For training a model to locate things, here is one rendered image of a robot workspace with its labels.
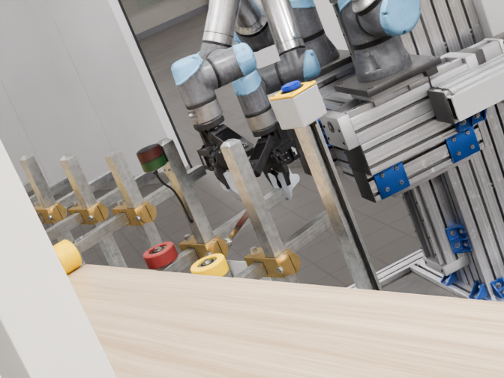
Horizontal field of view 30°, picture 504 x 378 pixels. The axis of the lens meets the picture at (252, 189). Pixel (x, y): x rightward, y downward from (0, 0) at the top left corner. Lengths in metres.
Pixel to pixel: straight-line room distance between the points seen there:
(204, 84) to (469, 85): 0.71
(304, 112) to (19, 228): 1.27
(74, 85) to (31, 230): 6.44
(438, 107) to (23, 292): 2.01
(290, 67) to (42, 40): 4.70
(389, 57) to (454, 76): 0.20
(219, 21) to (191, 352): 0.93
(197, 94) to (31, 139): 5.66
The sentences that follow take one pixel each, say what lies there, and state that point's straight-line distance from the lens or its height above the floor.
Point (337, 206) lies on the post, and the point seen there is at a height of 0.97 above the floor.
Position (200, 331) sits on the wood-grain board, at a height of 0.90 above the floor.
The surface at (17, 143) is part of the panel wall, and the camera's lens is 7.96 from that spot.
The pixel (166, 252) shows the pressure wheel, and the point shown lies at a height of 0.90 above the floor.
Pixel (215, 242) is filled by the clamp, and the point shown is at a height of 0.87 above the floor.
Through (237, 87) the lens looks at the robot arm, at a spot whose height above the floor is 1.16.
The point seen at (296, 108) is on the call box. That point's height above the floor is 1.19.
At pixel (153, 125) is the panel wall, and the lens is 6.54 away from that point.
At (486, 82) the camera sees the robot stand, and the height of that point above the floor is 0.94.
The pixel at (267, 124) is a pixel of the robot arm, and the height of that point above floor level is 1.04.
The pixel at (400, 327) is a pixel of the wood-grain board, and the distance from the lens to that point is 1.49.
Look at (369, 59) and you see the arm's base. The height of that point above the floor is 1.09.
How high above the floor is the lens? 1.58
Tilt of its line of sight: 16 degrees down
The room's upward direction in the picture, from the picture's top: 22 degrees counter-clockwise
